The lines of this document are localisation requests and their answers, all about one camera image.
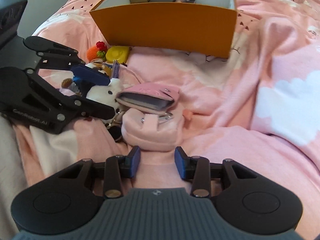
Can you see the orange cardboard box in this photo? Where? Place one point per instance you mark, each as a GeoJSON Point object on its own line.
{"type": "Point", "coordinates": [170, 30]}

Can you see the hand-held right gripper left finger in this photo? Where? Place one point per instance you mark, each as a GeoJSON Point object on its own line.
{"type": "Point", "coordinates": [133, 162]}

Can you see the picture-print card box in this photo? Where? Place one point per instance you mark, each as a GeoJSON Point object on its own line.
{"type": "Point", "coordinates": [185, 0]}

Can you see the yellow round case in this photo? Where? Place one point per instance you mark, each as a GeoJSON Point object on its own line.
{"type": "Point", "coordinates": [116, 53]}

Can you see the black and white plush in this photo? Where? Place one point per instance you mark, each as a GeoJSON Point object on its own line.
{"type": "Point", "coordinates": [105, 92]}

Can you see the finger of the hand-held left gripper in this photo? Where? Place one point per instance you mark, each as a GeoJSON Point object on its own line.
{"type": "Point", "coordinates": [82, 106]}
{"type": "Point", "coordinates": [91, 76]}

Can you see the pink card holder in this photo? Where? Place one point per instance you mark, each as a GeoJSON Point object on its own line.
{"type": "Point", "coordinates": [150, 91]}

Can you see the pink plush pouch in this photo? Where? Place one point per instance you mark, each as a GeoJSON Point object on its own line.
{"type": "Point", "coordinates": [150, 137]}

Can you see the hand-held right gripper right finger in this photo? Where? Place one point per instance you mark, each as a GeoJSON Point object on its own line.
{"type": "Point", "coordinates": [180, 163]}

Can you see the orange crochet toy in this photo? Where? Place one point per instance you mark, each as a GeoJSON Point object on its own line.
{"type": "Point", "coordinates": [93, 52]}

